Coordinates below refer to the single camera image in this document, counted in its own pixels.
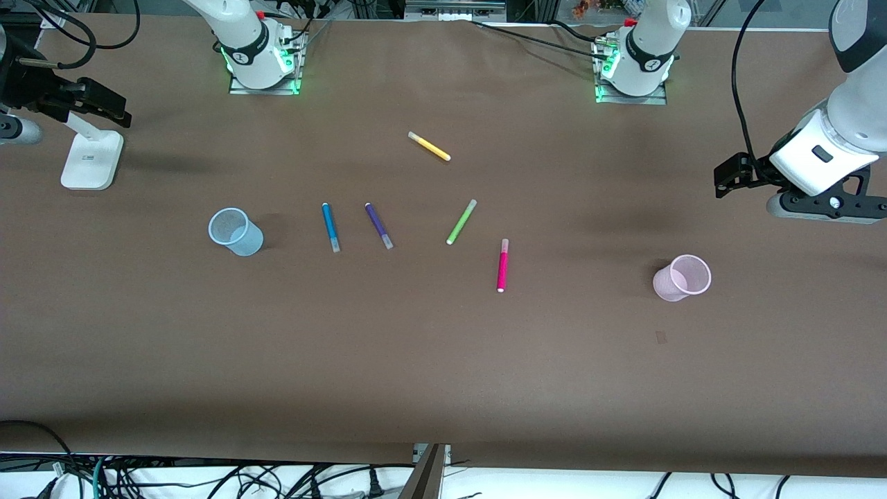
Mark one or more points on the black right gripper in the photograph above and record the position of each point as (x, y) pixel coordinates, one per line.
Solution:
(29, 89)

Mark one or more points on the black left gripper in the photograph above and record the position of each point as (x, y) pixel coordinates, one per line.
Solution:
(754, 174)

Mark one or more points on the pink marker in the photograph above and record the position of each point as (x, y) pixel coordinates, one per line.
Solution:
(502, 267)

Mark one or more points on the blue marker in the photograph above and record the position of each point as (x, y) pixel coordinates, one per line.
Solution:
(330, 225)

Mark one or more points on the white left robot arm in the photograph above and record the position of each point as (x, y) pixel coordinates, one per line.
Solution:
(651, 34)

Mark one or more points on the translucent pink cup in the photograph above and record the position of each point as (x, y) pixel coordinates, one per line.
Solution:
(675, 281)

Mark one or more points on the translucent blue cup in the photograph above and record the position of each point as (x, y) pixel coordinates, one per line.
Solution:
(239, 235)

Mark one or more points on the green marker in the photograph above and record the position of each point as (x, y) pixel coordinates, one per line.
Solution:
(461, 222)

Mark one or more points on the purple marker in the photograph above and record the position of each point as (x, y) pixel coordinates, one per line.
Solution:
(378, 224)

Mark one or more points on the yellow marker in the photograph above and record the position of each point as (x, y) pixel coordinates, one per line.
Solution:
(429, 146)

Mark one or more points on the black power plug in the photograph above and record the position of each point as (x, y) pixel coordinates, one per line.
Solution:
(375, 483)

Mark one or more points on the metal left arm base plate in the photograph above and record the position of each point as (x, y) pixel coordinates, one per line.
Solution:
(630, 99)

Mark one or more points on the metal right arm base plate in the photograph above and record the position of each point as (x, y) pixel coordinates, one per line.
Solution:
(290, 80)

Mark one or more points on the aluminium frame rail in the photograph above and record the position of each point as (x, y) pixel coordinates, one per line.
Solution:
(454, 8)

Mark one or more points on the metal table post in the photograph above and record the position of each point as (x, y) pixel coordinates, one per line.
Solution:
(424, 475)

